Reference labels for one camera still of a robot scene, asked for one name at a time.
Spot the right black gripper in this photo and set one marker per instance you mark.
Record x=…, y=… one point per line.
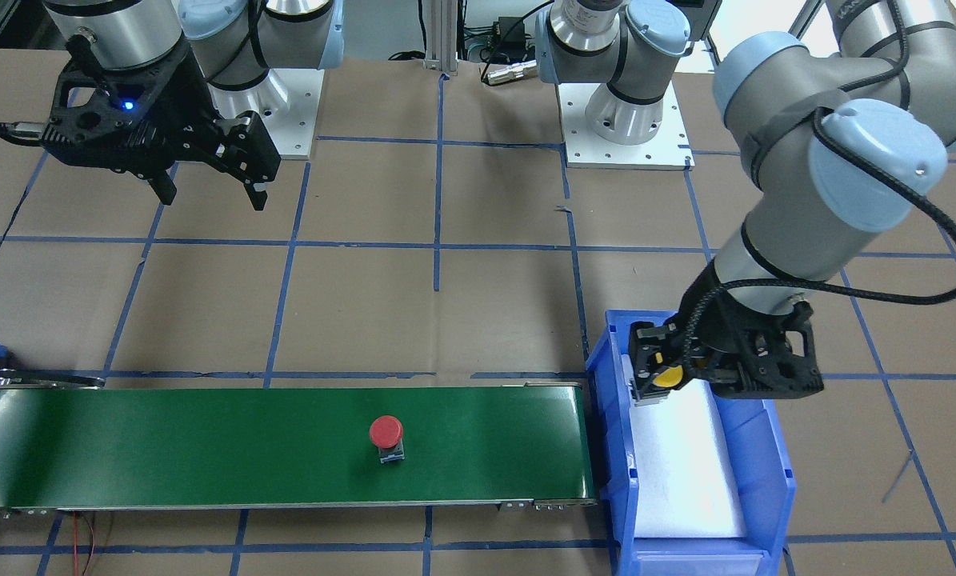
x=180, y=102

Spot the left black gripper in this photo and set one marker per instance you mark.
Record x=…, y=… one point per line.
x=695, y=314

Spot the yellow push button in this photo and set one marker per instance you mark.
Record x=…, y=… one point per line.
x=666, y=372

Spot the red push button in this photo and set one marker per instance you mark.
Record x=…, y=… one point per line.
x=387, y=433

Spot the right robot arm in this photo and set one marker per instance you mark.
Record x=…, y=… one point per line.
x=235, y=85

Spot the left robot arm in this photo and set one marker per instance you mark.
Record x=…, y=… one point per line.
x=842, y=149

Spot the white foam pad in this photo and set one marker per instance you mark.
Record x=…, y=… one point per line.
x=686, y=487

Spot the blue source bin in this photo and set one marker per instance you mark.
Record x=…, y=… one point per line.
x=758, y=457

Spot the green conveyor belt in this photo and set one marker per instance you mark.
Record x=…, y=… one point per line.
x=176, y=449

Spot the black power adapter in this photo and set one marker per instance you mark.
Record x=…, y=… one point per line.
x=509, y=31

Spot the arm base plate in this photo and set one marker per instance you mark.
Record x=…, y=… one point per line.
x=288, y=101
x=603, y=132

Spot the aluminium frame post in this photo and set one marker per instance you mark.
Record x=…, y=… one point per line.
x=442, y=33

